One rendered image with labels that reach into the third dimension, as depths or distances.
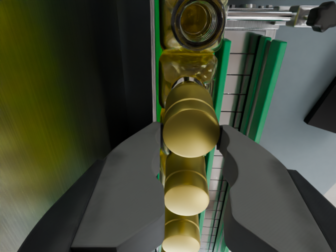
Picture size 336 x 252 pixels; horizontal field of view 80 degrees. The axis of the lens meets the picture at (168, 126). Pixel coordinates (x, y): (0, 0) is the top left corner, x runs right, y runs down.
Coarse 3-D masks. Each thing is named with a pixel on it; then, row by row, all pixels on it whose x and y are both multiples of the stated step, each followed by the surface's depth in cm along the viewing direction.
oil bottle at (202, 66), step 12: (168, 60) 18; (180, 60) 18; (192, 60) 18; (204, 60) 18; (216, 60) 19; (168, 72) 18; (180, 72) 17; (192, 72) 17; (204, 72) 17; (216, 72) 18; (168, 84) 18; (204, 84) 18
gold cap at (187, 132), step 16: (176, 96) 13; (192, 96) 12; (208, 96) 14; (176, 112) 11; (192, 112) 11; (208, 112) 11; (176, 128) 11; (192, 128) 11; (208, 128) 11; (176, 144) 12; (192, 144) 12; (208, 144) 12
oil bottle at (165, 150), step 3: (162, 108) 23; (162, 111) 22; (162, 114) 22; (162, 117) 21; (162, 120) 21; (162, 147) 22; (165, 147) 21; (162, 150) 22; (165, 150) 22; (168, 150) 21; (165, 153) 22; (168, 153) 22
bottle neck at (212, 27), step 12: (180, 0) 10; (192, 0) 10; (204, 0) 10; (216, 0) 10; (180, 12) 11; (216, 12) 10; (180, 24) 12; (216, 24) 11; (180, 36) 11; (192, 36) 13; (204, 36) 12; (216, 36) 11; (192, 48) 11; (204, 48) 11
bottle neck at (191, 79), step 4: (188, 76) 17; (176, 80) 17; (180, 80) 17; (184, 80) 16; (188, 80) 16; (192, 80) 16; (196, 80) 17; (176, 84) 16; (200, 84) 17; (172, 88) 17
